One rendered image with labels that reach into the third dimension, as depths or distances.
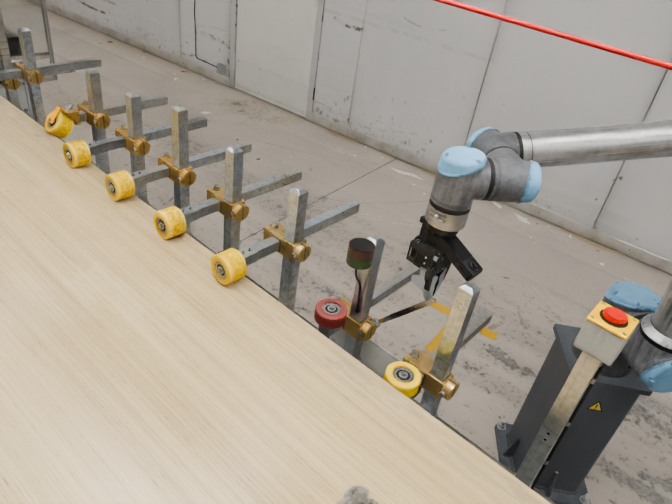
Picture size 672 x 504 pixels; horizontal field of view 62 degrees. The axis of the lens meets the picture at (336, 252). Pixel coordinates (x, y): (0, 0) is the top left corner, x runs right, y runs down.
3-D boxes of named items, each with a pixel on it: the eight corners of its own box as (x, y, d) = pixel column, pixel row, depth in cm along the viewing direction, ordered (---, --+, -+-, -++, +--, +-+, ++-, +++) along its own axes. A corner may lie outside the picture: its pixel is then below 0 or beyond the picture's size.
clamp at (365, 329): (336, 308, 150) (339, 294, 147) (375, 335, 143) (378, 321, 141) (322, 317, 146) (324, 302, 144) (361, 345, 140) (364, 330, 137)
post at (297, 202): (284, 323, 168) (299, 183, 141) (292, 329, 167) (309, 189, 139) (275, 328, 166) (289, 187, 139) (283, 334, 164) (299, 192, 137)
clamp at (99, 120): (93, 114, 206) (91, 101, 203) (112, 127, 200) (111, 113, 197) (77, 117, 202) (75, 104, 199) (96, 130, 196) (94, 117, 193)
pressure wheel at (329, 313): (325, 325, 148) (330, 292, 141) (347, 341, 144) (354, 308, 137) (304, 339, 142) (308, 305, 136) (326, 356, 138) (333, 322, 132)
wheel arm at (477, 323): (479, 318, 155) (483, 306, 153) (489, 324, 153) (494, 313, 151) (384, 400, 126) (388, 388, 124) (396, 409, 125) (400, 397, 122)
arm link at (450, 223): (477, 207, 121) (454, 221, 115) (471, 226, 124) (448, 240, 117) (443, 190, 125) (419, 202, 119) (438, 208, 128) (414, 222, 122)
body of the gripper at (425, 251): (422, 250, 135) (434, 207, 128) (452, 267, 130) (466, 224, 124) (404, 262, 130) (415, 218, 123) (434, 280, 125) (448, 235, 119)
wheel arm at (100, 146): (201, 123, 210) (201, 114, 208) (207, 127, 209) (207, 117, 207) (73, 154, 177) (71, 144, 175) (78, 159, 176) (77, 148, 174)
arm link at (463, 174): (497, 164, 110) (449, 160, 109) (479, 217, 117) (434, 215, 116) (482, 144, 118) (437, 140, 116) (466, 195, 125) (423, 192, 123)
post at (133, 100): (143, 217, 205) (134, 89, 178) (149, 221, 204) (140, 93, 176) (135, 219, 203) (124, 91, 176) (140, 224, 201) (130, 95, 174)
